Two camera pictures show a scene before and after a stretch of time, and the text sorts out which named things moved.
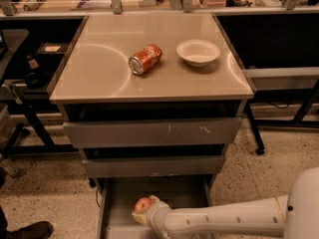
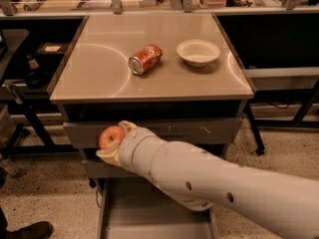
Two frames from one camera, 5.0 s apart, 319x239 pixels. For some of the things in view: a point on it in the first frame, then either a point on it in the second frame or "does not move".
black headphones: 38,79 does not move
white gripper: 156,212 → 132,147
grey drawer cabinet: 151,100 does not move
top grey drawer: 153,132 does not move
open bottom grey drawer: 118,196 does not move
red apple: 143,204 → 111,136
